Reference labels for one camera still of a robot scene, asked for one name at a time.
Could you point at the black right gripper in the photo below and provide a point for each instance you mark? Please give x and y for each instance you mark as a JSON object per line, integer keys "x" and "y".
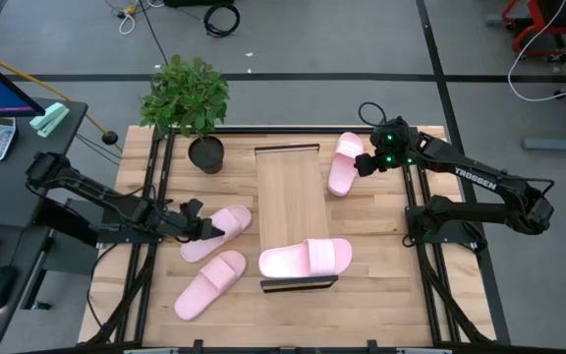
{"x": 393, "y": 145}

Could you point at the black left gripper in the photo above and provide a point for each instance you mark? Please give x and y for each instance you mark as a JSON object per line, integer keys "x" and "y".
{"x": 185, "y": 227}

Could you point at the pink rubber slide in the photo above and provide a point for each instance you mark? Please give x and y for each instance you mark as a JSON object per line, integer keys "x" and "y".
{"x": 209, "y": 285}
{"x": 344, "y": 167}
{"x": 231, "y": 221}
{"x": 302, "y": 258}

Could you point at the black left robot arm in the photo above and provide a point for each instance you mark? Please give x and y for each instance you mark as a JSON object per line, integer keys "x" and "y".
{"x": 91, "y": 189}

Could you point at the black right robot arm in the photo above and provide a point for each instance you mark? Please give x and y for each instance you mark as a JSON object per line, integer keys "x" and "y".
{"x": 479, "y": 179}

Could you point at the wooden shelf with black legs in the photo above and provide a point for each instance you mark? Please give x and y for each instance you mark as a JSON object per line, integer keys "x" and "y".
{"x": 288, "y": 196}

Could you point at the green plant in black pot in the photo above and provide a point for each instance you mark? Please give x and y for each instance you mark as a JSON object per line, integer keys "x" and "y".
{"x": 185, "y": 93}

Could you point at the grey desk foot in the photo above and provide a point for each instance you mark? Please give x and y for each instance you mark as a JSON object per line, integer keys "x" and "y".
{"x": 558, "y": 144}

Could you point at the mint green stapler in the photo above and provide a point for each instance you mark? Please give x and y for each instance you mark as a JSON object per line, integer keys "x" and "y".
{"x": 49, "y": 118}

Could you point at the dark grey side desk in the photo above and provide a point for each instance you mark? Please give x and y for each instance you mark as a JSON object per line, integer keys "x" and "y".
{"x": 17, "y": 187}

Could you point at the red and black cart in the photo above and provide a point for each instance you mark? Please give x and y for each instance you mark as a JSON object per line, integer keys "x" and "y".
{"x": 558, "y": 15}

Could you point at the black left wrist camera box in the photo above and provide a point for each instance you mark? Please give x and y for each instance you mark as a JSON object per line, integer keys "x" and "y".
{"x": 192, "y": 207}

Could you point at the black metal rig frame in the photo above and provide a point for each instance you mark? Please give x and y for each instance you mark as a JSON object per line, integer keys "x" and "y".
{"x": 167, "y": 167}

